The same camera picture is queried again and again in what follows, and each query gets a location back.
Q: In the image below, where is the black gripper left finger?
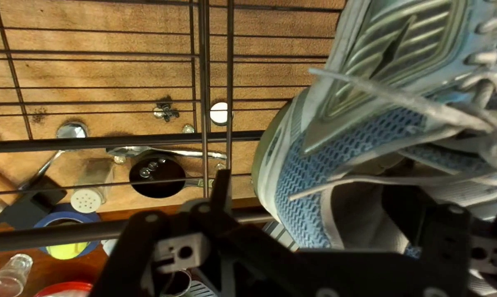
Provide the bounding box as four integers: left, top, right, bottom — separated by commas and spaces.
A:
88, 169, 244, 297

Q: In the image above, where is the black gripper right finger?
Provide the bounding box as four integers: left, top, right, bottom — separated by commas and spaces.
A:
381, 187, 473, 297

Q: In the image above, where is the silver round disc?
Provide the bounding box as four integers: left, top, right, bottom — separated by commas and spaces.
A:
207, 100, 230, 128

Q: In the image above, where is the small metal bolt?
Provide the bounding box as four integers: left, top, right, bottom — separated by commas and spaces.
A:
151, 96, 179, 123

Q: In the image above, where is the white perforated shaker lid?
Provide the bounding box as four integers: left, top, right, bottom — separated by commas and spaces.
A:
69, 187, 103, 217

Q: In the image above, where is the metal spoon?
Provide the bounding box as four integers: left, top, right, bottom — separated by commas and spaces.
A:
16, 119, 90, 194

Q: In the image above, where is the yellow tennis ball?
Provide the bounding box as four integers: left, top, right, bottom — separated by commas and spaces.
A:
44, 240, 90, 263

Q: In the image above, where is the red bowl white inside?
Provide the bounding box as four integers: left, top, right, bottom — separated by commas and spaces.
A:
31, 281, 95, 297

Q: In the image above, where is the clear plastic cup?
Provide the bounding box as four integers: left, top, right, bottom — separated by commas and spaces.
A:
0, 253, 34, 297

